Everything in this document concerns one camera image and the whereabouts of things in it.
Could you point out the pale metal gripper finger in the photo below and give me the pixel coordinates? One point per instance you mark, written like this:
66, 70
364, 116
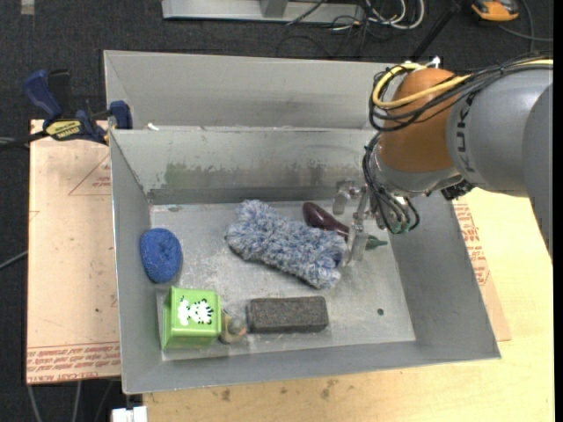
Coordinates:
342, 200
357, 246

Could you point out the purple toy eggplant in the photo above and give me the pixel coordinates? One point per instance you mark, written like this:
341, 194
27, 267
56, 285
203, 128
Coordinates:
321, 219

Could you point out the blue and white fuzzy cloth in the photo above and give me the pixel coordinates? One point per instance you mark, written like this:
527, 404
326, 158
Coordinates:
286, 242

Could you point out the grey metal bin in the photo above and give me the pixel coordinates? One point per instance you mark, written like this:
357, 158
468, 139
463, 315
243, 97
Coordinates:
281, 165

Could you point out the dark green flat block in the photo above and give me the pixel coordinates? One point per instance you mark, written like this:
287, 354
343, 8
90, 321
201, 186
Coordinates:
288, 315

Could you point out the green box with tiger print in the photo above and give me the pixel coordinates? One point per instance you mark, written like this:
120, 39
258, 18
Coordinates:
189, 319

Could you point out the blue scouring pad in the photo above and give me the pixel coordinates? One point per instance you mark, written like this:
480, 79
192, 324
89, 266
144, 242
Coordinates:
160, 255

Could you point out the brown cardboard board, red print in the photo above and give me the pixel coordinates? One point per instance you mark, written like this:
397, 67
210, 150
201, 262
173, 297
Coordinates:
70, 253

